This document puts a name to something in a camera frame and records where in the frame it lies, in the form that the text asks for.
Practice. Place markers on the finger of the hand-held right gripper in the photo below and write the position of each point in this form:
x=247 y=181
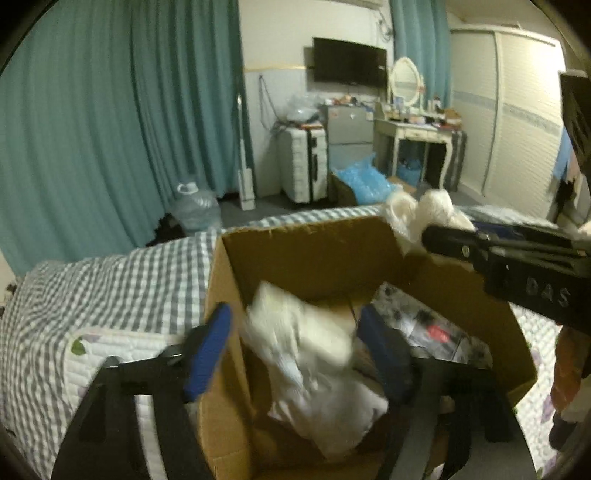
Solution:
x=531 y=235
x=455 y=247

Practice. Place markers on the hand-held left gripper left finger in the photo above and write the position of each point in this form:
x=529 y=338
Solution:
x=210 y=350

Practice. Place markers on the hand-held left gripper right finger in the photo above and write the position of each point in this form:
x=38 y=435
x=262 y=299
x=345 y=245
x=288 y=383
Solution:
x=383 y=355

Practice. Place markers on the white cloth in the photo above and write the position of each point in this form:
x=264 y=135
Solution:
x=304 y=350

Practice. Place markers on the brown cardboard box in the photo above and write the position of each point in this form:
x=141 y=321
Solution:
x=318 y=258

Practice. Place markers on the person's right forearm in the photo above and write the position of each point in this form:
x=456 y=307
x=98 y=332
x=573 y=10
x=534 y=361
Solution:
x=572 y=369

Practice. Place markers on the white floral quilt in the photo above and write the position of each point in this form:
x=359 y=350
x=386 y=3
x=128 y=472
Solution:
x=538 y=337

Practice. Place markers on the patterned grey package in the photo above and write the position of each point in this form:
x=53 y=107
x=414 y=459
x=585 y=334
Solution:
x=429 y=327

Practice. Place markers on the white quilted floral pillow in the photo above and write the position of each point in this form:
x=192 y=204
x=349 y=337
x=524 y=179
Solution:
x=134 y=344

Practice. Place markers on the blue hanging garment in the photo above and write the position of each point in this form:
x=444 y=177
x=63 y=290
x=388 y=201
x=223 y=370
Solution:
x=562 y=154

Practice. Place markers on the blue storage basket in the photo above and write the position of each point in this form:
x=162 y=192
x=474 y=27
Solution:
x=410 y=170

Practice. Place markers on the grey checked bed blanket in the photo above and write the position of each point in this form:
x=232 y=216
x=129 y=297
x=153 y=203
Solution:
x=120 y=286

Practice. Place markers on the pile of blue plastic packets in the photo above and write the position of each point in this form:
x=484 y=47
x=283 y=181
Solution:
x=364 y=182

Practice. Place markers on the white sliding-door wardrobe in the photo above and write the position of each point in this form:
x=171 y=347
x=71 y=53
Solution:
x=508 y=120

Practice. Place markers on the white dressing table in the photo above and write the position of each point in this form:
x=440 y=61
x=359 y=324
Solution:
x=411 y=134

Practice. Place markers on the open floor cardboard box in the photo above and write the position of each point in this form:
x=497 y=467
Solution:
x=341 y=191

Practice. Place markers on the black flat panel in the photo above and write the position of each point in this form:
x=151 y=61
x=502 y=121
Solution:
x=577 y=110

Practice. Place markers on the cluster of cosmetic bottles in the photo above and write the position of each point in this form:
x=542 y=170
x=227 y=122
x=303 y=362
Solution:
x=425 y=113

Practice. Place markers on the clear water jug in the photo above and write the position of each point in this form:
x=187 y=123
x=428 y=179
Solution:
x=194 y=207

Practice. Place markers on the small grey fridge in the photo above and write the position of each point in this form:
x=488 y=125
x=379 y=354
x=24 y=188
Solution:
x=348 y=129

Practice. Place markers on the white oval vanity mirror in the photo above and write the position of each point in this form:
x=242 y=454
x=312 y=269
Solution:
x=406 y=81

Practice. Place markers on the white hard-shell suitcase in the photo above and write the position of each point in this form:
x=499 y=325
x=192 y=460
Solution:
x=302 y=164

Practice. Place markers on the white flat mop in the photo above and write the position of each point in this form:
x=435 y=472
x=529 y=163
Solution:
x=244 y=161

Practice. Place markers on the clear plastic bag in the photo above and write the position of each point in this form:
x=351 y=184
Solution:
x=302 y=108

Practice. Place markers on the narrow teal curtain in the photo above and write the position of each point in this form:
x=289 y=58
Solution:
x=418 y=41

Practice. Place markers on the wide teal curtain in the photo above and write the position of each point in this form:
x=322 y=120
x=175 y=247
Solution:
x=106 y=124

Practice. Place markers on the black wall television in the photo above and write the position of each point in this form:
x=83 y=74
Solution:
x=349 y=60

